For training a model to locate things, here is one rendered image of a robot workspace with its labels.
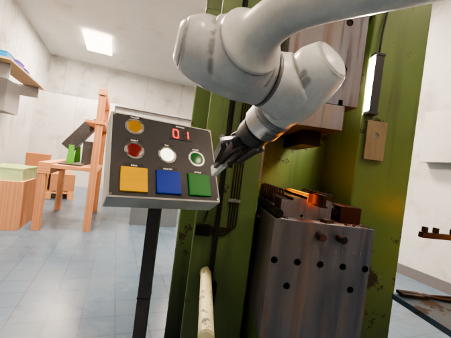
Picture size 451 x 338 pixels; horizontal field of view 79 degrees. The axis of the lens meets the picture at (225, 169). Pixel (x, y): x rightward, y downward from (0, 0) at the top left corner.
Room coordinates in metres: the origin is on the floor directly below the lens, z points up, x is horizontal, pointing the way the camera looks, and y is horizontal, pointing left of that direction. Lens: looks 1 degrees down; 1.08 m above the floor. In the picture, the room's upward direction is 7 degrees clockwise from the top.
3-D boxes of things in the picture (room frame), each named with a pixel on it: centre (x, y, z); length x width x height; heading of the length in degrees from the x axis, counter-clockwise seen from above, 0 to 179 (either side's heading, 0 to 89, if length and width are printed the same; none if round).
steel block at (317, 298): (1.28, -0.37, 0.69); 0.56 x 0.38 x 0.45; 4
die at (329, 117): (1.27, -0.31, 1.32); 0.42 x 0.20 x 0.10; 4
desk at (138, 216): (5.02, 1.23, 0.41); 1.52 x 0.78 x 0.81; 16
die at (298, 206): (1.27, -0.31, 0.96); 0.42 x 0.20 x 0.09; 4
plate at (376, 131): (1.21, -0.63, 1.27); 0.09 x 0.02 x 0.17; 94
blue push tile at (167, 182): (0.82, 0.16, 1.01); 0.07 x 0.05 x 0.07; 119
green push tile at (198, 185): (0.87, 0.08, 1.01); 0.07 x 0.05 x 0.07; 119
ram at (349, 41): (1.27, -0.35, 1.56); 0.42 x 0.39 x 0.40; 4
